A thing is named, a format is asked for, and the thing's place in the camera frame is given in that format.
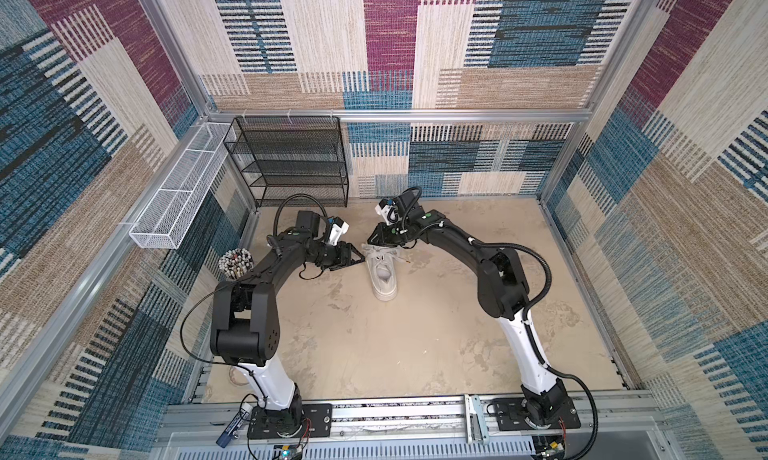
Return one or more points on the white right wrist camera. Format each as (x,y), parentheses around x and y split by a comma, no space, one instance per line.
(388,210)

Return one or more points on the clear cup of pencils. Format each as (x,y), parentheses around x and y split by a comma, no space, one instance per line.
(235,263)

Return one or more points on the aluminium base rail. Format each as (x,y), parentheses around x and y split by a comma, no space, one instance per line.
(469,426)

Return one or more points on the black mesh shelf rack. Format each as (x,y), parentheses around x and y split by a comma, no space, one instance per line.
(281,156)

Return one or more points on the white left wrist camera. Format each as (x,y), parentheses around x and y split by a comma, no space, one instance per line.
(336,228)

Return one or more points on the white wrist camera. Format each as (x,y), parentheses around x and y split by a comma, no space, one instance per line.
(336,228)
(388,210)

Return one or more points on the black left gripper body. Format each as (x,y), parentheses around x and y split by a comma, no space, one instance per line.
(333,257)

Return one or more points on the clear tape roll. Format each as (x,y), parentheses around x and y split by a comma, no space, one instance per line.
(237,377)

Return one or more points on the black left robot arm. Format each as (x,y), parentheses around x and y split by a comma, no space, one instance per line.
(246,331)

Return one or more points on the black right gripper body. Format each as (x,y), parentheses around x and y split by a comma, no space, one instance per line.
(396,234)

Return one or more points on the white wire mesh tray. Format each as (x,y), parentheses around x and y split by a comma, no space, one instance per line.
(165,221)

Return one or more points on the white shoelace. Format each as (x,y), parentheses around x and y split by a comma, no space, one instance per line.
(381,260)

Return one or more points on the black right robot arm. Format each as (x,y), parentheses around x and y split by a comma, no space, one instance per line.
(502,291)

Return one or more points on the white sneaker shoe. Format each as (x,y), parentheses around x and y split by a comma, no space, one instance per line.
(385,289)

